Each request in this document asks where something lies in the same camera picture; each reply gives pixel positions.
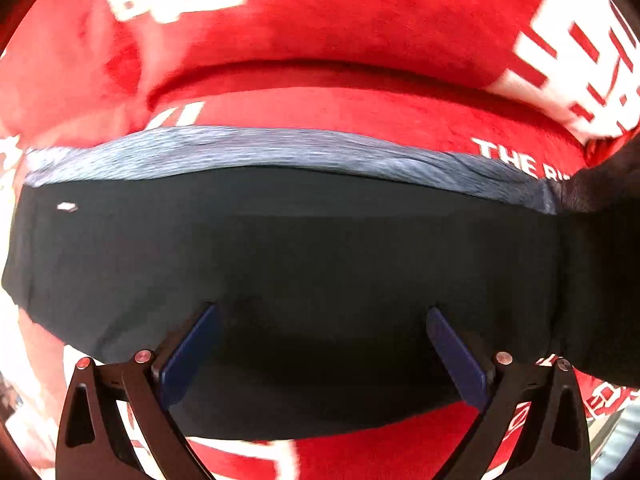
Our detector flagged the red printed blanket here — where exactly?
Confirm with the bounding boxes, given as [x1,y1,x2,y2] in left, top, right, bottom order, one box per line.
[0,0,640,480]

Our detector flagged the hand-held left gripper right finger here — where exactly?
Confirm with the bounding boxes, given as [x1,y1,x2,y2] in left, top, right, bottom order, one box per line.
[426,306,593,480]

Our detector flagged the dark cloth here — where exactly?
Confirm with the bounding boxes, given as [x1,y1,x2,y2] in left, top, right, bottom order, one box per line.
[555,132,640,390]

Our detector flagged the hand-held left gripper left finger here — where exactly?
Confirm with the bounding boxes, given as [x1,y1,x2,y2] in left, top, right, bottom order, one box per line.
[55,302,219,480]

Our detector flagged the black pants with blue trim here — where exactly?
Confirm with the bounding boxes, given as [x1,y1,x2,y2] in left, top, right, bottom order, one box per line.
[0,125,568,443]

